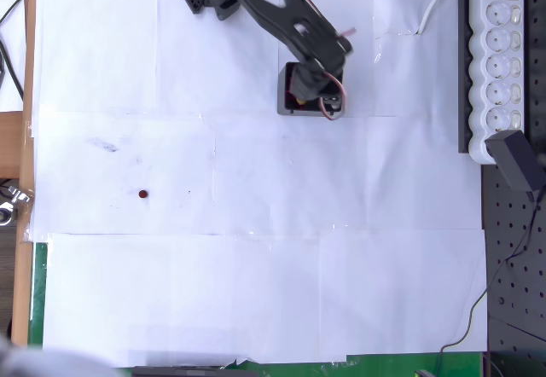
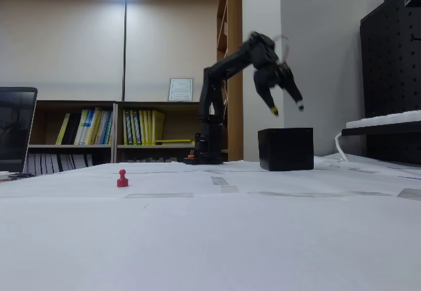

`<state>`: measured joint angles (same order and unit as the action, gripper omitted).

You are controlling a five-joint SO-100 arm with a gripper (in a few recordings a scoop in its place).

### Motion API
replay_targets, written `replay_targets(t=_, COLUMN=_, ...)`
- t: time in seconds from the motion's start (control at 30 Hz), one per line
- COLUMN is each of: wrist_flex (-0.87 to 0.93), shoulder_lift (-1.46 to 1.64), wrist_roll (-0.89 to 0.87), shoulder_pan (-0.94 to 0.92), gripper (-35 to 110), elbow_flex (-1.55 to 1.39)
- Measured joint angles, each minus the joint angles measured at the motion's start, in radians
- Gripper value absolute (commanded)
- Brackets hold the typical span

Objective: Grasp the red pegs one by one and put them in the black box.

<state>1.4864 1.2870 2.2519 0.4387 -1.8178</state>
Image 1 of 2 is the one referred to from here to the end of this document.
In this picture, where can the black pegboard panel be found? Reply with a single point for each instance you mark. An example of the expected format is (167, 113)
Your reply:
(516, 266)

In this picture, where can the black power adapter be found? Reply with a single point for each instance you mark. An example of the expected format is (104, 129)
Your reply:
(512, 159)

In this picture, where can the black open box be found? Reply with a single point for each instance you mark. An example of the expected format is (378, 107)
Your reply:
(283, 104)

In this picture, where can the white paper table cover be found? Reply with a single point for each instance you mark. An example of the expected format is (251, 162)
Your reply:
(256, 287)

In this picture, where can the silver metal clamp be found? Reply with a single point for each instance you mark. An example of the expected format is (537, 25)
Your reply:
(6, 215)

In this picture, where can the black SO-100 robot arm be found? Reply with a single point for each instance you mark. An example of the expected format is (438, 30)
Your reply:
(273, 10)

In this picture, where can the blurred gray object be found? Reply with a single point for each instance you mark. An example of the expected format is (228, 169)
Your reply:
(34, 362)

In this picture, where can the green cutting mat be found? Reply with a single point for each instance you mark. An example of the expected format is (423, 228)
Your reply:
(38, 291)

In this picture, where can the white power strip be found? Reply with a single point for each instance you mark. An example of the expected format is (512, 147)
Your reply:
(497, 65)

